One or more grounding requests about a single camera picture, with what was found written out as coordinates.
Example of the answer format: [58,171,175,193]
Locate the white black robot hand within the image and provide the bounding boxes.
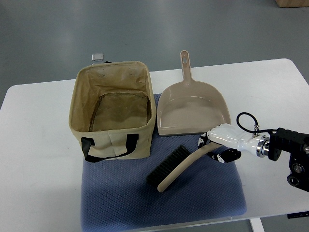
[198,123,270,163]

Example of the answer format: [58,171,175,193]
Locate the beige hand broom black bristles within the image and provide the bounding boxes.
[146,142,221,192]

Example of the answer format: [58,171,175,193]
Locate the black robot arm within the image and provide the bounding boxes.
[236,112,309,192]

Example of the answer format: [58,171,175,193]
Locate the beige plastic dustpan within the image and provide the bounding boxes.
[156,50,231,136]

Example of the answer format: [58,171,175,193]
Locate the white table leg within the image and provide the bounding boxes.
[250,218,265,232]

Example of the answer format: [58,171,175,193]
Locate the black table control panel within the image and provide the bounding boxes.
[287,211,309,219]

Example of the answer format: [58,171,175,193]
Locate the blue textured mat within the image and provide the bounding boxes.
[80,93,248,232]

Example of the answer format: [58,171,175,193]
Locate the brown cardboard box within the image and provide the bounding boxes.
[275,0,309,8]

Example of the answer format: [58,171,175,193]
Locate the small silver floor plate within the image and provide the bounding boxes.
[91,53,104,62]

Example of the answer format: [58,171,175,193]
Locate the beige fabric bag black handles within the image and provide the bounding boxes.
[69,61,156,163]

